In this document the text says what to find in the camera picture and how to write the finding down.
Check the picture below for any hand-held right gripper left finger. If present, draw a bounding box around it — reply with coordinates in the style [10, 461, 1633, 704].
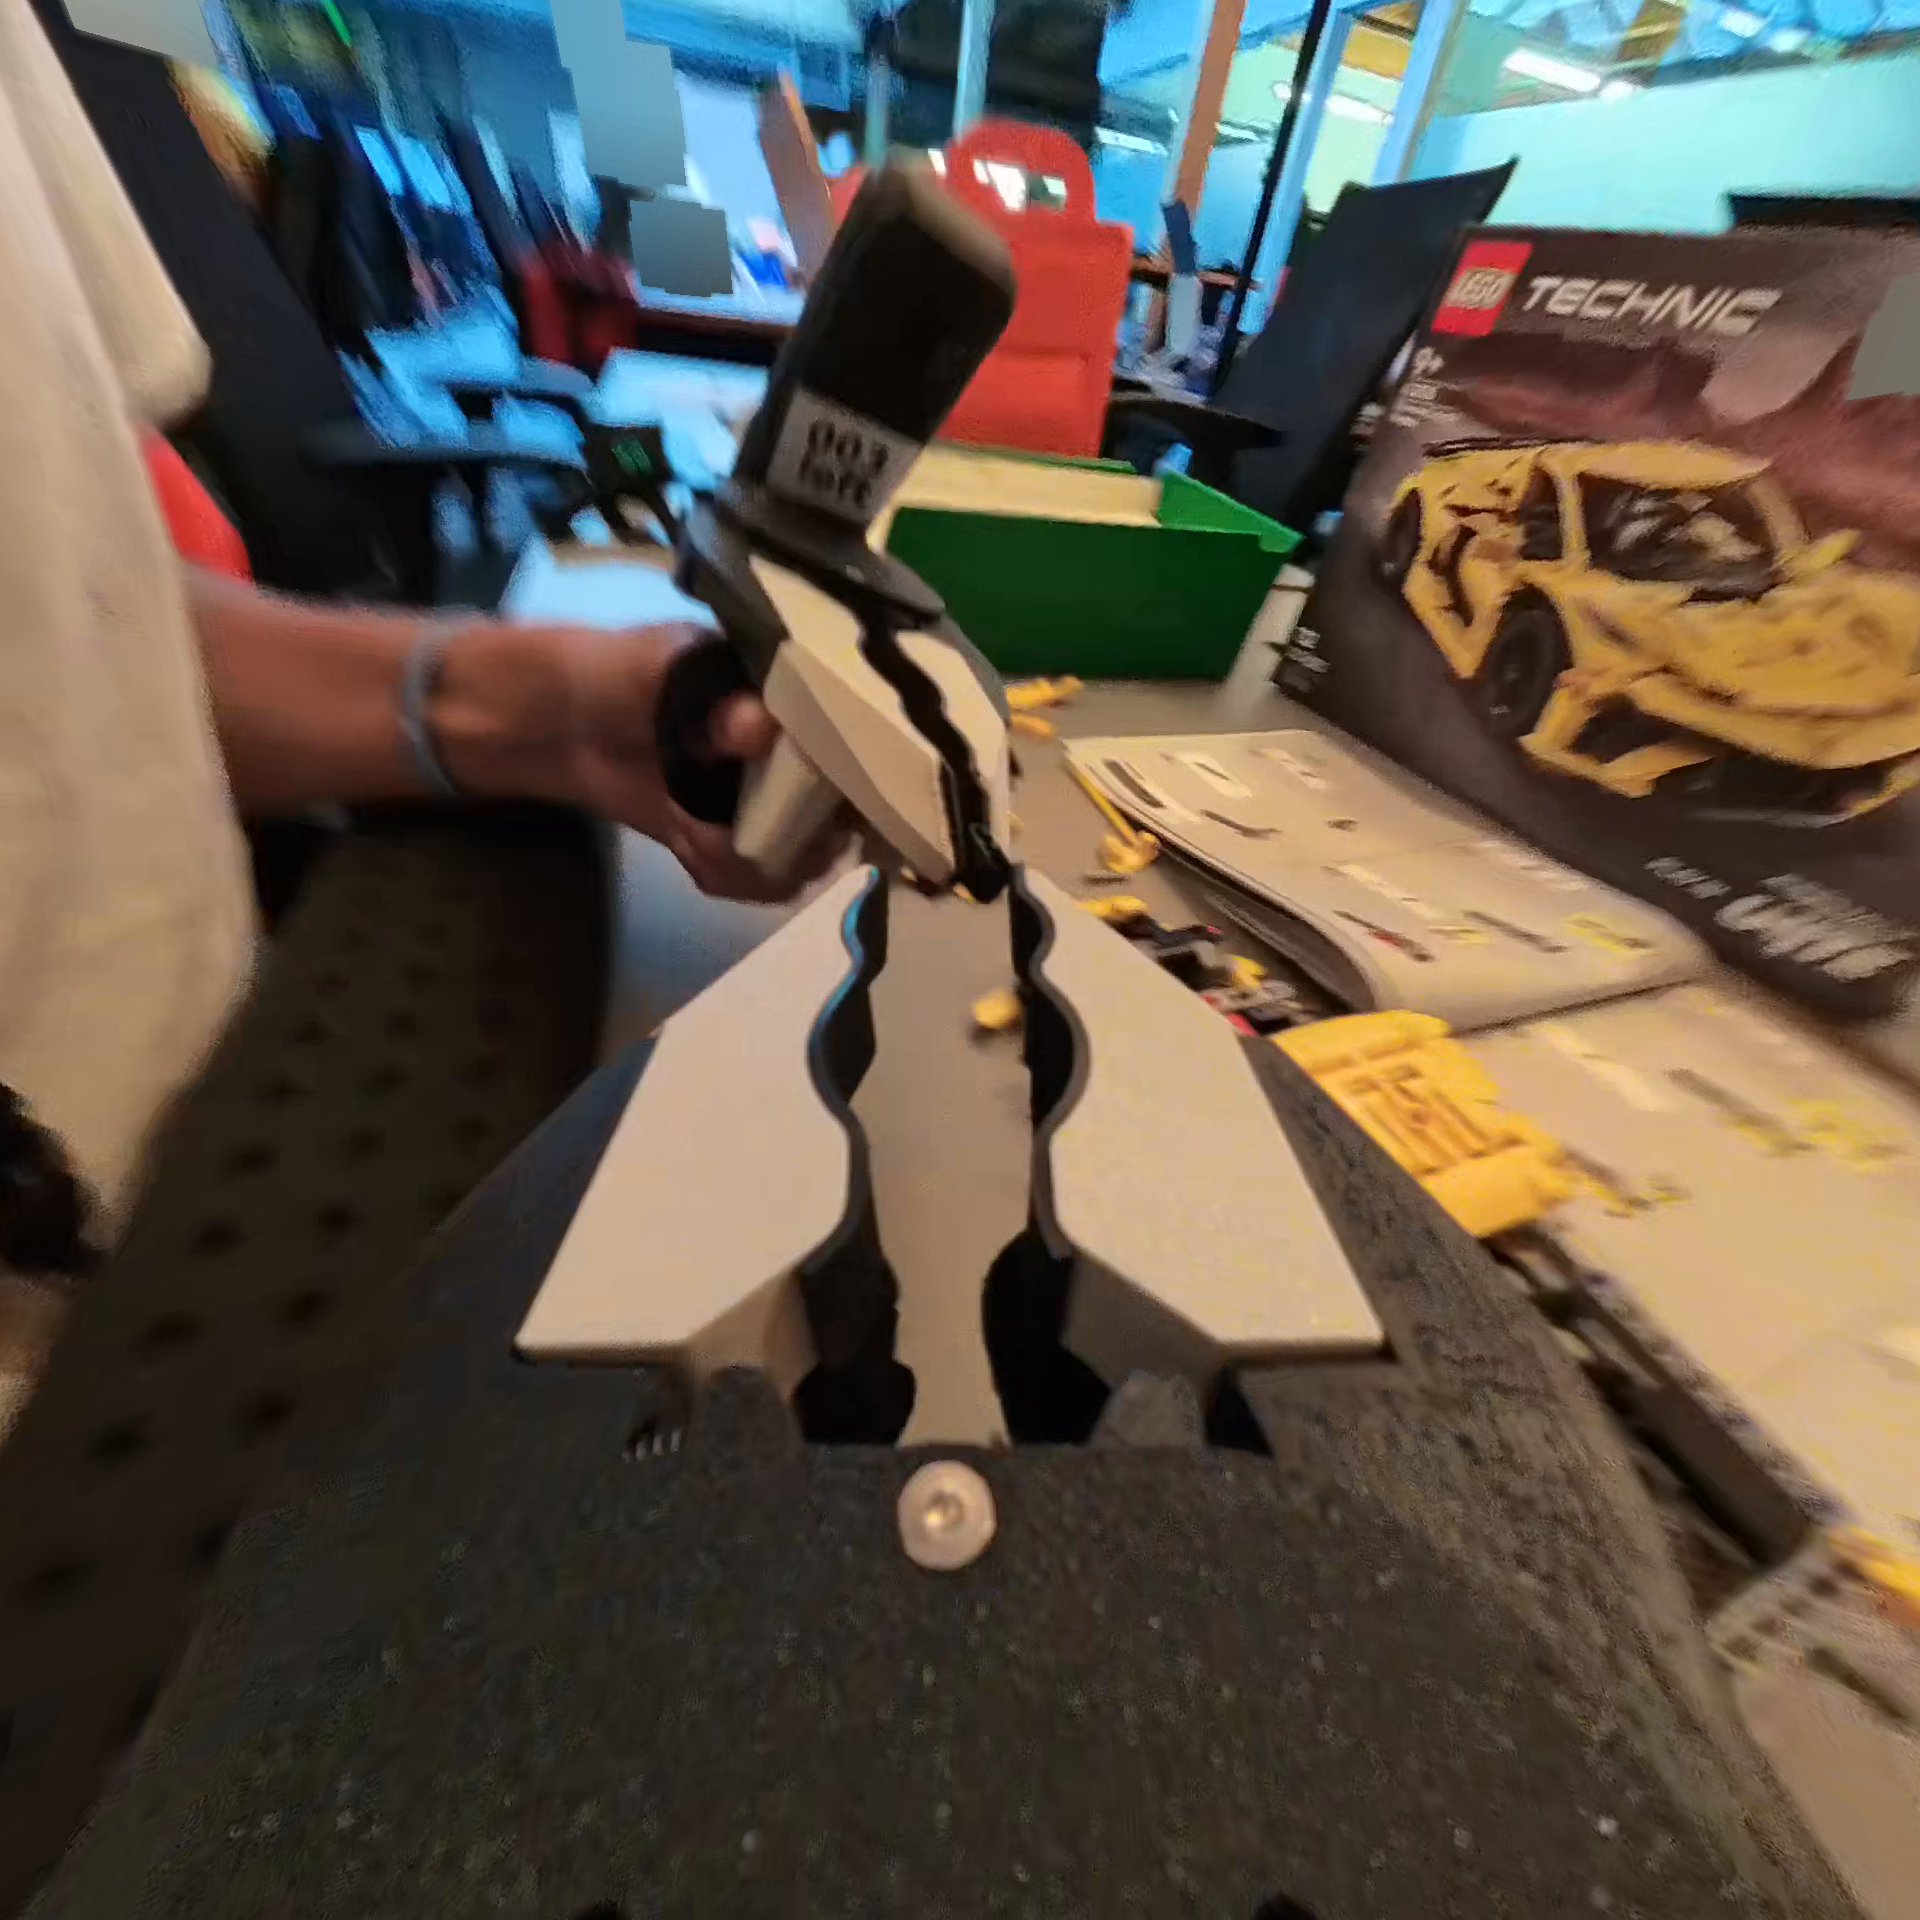
[514, 872, 887, 1368]

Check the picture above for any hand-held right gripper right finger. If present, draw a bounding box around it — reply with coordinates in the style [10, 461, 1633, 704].
[1008, 872, 1386, 1365]

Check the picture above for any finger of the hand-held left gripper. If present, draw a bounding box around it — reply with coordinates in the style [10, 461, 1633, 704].
[902, 616, 1016, 902]
[767, 563, 977, 890]

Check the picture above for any person's left forearm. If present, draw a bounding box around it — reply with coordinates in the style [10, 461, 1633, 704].
[180, 563, 579, 818]

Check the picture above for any grey desk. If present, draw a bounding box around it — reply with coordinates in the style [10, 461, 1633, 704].
[599, 570, 1920, 1920]

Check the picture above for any person's left hand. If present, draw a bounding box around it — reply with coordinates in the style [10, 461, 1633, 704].
[570, 621, 799, 906]

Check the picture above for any red storage bin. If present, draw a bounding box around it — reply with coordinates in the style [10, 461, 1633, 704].
[929, 124, 1135, 457]

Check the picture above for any green storage bin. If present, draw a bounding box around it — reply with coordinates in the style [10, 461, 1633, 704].
[886, 442, 1306, 682]

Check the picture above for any yellow piece with long rod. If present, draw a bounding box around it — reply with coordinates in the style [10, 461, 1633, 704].
[1067, 757, 1163, 880]

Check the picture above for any partly built yellow toy car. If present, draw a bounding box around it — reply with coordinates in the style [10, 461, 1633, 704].
[1119, 915, 1920, 1697]

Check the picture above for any pile of loose building pieces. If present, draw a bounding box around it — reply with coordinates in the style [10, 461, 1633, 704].
[967, 675, 1163, 1038]

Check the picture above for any black device with green lights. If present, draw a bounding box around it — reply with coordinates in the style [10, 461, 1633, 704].
[586, 427, 670, 518]

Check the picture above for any open instruction booklet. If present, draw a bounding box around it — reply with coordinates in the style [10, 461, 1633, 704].
[1065, 730, 1920, 1561]

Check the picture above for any blue wristband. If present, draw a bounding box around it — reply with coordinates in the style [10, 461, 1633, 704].
[399, 618, 466, 797]

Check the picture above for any toy car box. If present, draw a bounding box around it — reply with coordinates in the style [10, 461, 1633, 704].
[1276, 225, 1920, 1021]

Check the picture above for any white t-shirt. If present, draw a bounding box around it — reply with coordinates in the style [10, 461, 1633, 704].
[0, 0, 257, 1248]

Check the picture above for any black lanyard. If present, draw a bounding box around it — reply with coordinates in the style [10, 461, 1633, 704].
[0, 1084, 96, 1277]

